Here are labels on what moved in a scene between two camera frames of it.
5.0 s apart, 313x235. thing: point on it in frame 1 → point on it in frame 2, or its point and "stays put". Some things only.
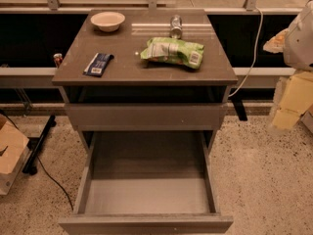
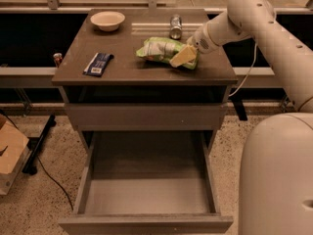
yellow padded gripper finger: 296,99 → 201,39
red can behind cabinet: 58,57 stays put
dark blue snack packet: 98,64 stays put
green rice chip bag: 174,50 stays put
